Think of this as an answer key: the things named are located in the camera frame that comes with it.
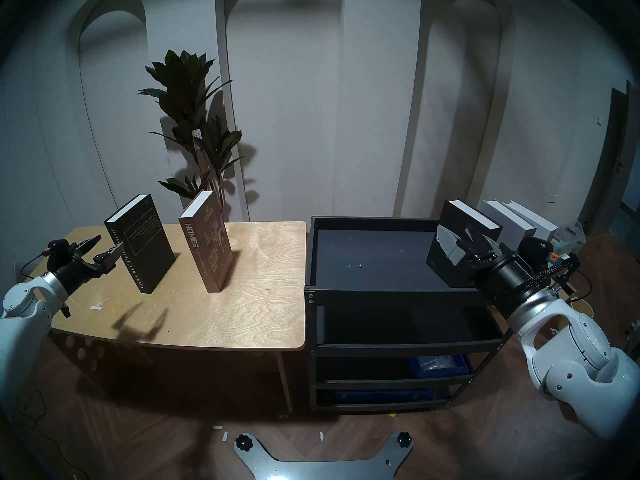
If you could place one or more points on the black Century book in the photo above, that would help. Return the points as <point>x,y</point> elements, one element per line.
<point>440,271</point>

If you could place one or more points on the grey ianra book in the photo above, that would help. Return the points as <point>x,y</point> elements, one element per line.
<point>510,224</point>

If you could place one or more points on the light wooden table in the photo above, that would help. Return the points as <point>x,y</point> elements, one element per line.
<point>225,319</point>

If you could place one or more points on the brown Homes book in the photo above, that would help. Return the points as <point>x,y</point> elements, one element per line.
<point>210,249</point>

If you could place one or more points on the grey metal robot base plate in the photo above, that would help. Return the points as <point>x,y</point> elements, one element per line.
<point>320,469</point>

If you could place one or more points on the dark brown door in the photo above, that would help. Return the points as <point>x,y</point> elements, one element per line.
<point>607,159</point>

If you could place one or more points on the blue bin with plastic bag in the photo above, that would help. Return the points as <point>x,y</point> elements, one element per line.
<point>440,364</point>

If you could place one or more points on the black metal shelf cart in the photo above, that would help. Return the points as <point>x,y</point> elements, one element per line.
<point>370,264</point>

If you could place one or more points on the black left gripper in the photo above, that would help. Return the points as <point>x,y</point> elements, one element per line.
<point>75,269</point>

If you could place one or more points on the black star knob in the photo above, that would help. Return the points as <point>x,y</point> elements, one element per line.
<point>242,441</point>
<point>403,439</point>

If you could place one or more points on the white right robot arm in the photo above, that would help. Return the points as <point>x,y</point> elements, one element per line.
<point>575,354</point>

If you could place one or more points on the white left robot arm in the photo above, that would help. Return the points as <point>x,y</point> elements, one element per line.
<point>25,329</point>

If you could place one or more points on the black Crime and Punishment book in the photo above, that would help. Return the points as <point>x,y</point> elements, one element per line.
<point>142,244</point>

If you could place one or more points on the white Design Hotels Yearbook book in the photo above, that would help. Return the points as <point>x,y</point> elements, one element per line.
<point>537,221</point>

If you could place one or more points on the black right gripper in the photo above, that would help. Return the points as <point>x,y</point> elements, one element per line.
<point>510,276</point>

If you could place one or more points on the dark blue flat bin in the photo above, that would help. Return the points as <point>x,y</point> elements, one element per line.
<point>380,396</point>

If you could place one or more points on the clear plastic storage box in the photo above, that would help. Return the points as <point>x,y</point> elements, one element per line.
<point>570,236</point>

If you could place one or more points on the tall green leafy plant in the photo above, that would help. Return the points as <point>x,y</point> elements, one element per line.
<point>182,94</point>

